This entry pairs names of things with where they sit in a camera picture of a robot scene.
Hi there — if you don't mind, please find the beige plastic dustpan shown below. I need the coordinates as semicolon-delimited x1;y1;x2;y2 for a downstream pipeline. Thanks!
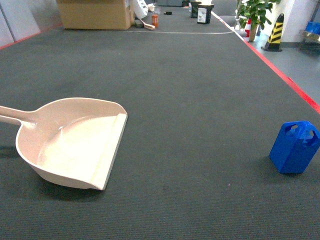
0;97;128;191

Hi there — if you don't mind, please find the blue plastic hexagonal part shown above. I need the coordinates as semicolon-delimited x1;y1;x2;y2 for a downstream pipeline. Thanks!
269;120;320;174

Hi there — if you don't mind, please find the wooden hand brush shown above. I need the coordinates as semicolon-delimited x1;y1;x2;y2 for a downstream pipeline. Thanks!
138;18;156;31

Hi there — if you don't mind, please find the orange can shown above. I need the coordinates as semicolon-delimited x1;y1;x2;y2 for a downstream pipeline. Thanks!
151;14;159;28

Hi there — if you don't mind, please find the red white traffic cone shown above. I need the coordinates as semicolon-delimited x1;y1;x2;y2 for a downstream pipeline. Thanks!
243;18;252;42

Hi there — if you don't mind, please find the large cardboard box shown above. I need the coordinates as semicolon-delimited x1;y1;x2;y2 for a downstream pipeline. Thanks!
57;0;134;30

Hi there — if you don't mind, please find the yellow black traffic cone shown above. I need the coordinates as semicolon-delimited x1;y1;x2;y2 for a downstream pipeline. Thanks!
261;13;285;52

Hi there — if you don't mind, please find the green potted plant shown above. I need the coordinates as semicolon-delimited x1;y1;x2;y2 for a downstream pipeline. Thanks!
236;0;281;42

